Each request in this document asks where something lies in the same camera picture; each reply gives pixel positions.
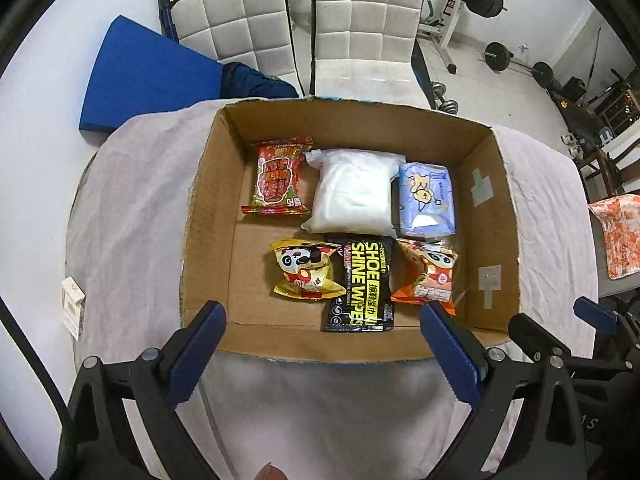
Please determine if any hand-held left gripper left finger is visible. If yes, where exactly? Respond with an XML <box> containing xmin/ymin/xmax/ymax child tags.
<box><xmin>57</xmin><ymin>300</ymin><xmax>228</xmax><ymax>480</ymax></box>

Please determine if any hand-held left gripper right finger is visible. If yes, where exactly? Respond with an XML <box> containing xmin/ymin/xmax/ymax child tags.
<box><xmin>419</xmin><ymin>301</ymin><xmax>588</xmax><ymax>480</ymax></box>

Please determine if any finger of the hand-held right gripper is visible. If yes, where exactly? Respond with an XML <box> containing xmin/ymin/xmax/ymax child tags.
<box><xmin>507</xmin><ymin>312</ymin><xmax>640</xmax><ymax>381</ymax></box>
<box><xmin>573</xmin><ymin>297</ymin><xmax>640</xmax><ymax>356</ymax></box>

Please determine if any orange panda snack packet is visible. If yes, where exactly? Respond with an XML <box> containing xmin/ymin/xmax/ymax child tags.
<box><xmin>389</xmin><ymin>238</ymin><xmax>461</xmax><ymax>317</ymax></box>

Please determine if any cardboard box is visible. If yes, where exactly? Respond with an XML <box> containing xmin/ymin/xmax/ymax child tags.
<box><xmin>178</xmin><ymin>97</ymin><xmax>522</xmax><ymax>364</ymax></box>

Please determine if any black wipes packet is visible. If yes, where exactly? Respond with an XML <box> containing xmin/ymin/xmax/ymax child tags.
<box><xmin>322</xmin><ymin>233</ymin><xmax>396</xmax><ymax>333</ymax></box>

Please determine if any yellow panda snack packet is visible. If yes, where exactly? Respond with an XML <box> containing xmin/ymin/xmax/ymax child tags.
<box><xmin>270</xmin><ymin>238</ymin><xmax>344</xmax><ymax>301</ymax></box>

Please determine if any light blue tissue packet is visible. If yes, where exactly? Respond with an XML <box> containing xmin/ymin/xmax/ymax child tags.
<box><xmin>397</xmin><ymin>161</ymin><xmax>458</xmax><ymax>239</ymax></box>

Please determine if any white soft plastic packet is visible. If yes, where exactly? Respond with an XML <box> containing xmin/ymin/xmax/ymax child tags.
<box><xmin>300</xmin><ymin>148</ymin><xmax>406</xmax><ymax>236</ymax></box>

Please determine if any red snack packet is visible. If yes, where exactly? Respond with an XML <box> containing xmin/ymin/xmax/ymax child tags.
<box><xmin>241</xmin><ymin>135</ymin><xmax>314</xmax><ymax>217</ymax></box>

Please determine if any orange patterned towel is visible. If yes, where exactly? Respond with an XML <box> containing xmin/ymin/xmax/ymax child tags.
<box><xmin>588</xmin><ymin>194</ymin><xmax>640</xmax><ymax>281</ymax></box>

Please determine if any small white carton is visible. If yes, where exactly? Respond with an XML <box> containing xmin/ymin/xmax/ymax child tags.
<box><xmin>59</xmin><ymin>277</ymin><xmax>86</xmax><ymax>339</ymax></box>

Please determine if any grey table cloth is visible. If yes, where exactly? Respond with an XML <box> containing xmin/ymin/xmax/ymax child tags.
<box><xmin>65</xmin><ymin>97</ymin><xmax>601</xmax><ymax>480</ymax></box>

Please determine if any brown wooden chair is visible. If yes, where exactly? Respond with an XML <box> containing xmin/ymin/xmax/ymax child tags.
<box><xmin>575</xmin><ymin>137</ymin><xmax>640</xmax><ymax>198</ymax></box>

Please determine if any black speaker box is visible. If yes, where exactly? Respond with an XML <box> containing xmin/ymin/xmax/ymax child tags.
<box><xmin>562</xmin><ymin>76</ymin><xmax>588</xmax><ymax>103</ymax></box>

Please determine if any short barbell with black plates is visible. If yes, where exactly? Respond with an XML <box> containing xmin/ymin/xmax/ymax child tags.
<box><xmin>483</xmin><ymin>41</ymin><xmax>556</xmax><ymax>89</ymax></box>

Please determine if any blue foam mat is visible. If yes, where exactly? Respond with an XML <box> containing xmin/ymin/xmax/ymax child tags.
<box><xmin>78</xmin><ymin>14</ymin><xmax>224</xmax><ymax>135</ymax></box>

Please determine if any dark blue garment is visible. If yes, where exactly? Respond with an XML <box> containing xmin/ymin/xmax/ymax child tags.
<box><xmin>220</xmin><ymin>62</ymin><xmax>301</xmax><ymax>100</ymax></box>

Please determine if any white quilted chair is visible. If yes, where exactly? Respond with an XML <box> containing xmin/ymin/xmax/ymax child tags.
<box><xmin>309</xmin><ymin>0</ymin><xmax>430</xmax><ymax>107</ymax></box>
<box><xmin>170</xmin><ymin>0</ymin><xmax>302</xmax><ymax>99</ymax></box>

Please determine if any black and blue folded frame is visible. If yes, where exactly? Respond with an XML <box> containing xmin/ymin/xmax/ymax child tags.
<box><xmin>157</xmin><ymin>0</ymin><xmax>182</xmax><ymax>42</ymax></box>

